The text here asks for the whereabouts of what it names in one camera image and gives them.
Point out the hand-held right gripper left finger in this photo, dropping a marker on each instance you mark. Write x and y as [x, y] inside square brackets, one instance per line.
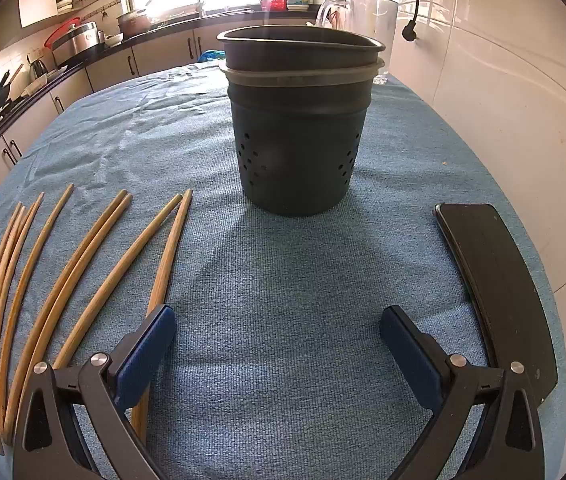
[148, 355]

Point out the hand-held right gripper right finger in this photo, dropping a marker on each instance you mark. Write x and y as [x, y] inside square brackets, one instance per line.
[410, 360]

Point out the set of wooden chopsticks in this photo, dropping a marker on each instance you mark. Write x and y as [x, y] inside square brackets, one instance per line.
[160, 280]

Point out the dark grey utensil holder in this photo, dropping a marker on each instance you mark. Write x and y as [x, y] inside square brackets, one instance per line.
[298, 150]

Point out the blue table cloth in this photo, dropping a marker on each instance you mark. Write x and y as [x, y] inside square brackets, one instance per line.
[273, 270]

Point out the beige base cabinets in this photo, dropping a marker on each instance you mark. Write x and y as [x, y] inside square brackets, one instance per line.
[158, 55]

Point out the blue plastic bag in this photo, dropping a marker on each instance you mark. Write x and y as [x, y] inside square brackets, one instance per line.
[212, 56]

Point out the steel kettle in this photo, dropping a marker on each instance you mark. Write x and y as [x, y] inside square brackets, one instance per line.
[37, 67]

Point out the white bowl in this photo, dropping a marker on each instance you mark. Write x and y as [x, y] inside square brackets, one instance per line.
[114, 39]

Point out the steel rice cooker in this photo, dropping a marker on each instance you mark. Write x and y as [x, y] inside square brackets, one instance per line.
[80, 37]

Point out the black kitchen countertop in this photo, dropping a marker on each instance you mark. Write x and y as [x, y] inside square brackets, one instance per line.
[173, 25]

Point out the brown cooking pot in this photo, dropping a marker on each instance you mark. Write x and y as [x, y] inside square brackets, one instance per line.
[133, 22]

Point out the small red basin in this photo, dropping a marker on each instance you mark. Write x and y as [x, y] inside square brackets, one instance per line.
[60, 29]

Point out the clear glass cup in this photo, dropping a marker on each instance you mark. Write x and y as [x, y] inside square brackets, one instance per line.
[373, 20]

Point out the red plastic basket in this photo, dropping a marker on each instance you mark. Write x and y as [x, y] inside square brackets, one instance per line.
[274, 4]

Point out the beige wall cabinet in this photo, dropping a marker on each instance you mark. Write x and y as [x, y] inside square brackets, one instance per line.
[38, 0]

